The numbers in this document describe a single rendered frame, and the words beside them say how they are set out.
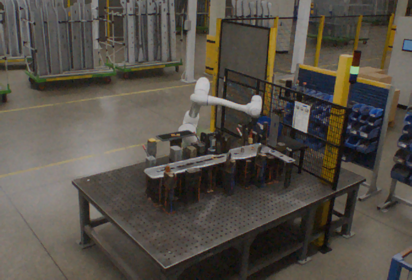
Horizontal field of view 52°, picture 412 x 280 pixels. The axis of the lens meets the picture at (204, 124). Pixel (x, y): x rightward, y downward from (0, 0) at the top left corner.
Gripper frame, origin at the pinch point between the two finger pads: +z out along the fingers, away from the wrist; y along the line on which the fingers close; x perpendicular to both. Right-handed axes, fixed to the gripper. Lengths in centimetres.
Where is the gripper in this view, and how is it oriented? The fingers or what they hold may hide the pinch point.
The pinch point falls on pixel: (253, 135)
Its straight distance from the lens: 427.8
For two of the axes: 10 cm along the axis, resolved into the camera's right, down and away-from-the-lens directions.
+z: -0.5, 9.4, 3.3
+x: 8.3, -1.5, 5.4
